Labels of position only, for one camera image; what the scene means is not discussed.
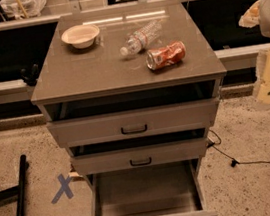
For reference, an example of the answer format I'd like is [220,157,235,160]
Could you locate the grey drawer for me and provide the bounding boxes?
[90,161,218,216]
[70,128,207,175]
[43,78,228,152]

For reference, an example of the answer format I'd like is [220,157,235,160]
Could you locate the middle grey drawer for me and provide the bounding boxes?
[70,128,207,175]

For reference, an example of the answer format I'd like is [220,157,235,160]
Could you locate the crushed red coke can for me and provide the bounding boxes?
[146,41,186,71]

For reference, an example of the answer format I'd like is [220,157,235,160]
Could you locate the white paper bowl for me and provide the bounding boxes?
[61,24,100,49]

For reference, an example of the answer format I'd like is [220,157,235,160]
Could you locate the black stand leg left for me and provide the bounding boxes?
[0,154,29,216]

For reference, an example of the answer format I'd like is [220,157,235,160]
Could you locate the top grey drawer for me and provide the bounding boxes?
[43,78,228,152]

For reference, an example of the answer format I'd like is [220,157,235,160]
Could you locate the clear plastic water bottle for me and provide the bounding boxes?
[119,20,162,56]

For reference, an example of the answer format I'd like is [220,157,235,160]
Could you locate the bottom grey drawer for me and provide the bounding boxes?
[90,161,218,216]

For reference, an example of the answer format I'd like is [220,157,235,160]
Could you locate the grey three-drawer cabinet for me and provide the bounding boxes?
[19,0,249,216]

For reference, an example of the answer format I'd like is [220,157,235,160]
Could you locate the black floor cable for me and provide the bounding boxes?
[204,119,270,174]

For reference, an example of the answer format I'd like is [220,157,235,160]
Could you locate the white plastic bag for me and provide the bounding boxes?
[0,0,47,20]

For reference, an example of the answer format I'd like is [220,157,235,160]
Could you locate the blue tape cross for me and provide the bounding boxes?
[51,174,73,204]

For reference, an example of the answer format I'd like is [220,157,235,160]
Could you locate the black clamp on rail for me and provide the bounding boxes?
[20,64,40,86]

